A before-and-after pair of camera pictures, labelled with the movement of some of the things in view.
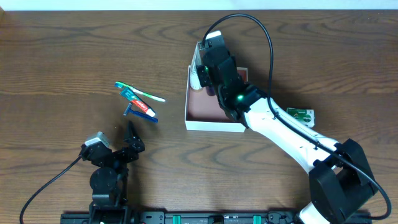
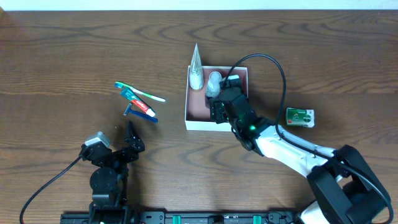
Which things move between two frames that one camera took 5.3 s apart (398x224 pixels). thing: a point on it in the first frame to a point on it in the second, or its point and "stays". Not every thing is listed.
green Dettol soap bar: x=305 y=116 stays
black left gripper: x=123 y=152 stays
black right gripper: x=212 y=54 to x=224 y=94
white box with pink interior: x=204 y=112 stays
